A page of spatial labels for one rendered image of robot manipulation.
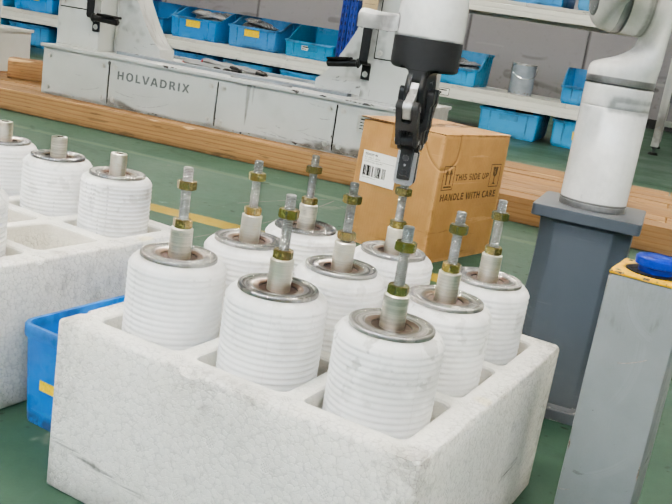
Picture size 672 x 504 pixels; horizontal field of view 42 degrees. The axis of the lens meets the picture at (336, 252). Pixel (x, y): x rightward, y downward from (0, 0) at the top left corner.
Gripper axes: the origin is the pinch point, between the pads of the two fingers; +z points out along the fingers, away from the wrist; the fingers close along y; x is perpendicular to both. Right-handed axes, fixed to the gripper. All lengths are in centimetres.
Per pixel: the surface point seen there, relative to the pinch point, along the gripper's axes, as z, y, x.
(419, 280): 11.9, -2.5, -4.1
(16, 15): 15, 485, 388
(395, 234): 7.6, -1.1, -0.3
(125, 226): 16.0, 7.0, 37.3
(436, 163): 12, 96, 10
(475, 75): 2, 451, 44
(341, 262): 9.1, -12.6, 2.8
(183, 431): 22.9, -29.6, 10.8
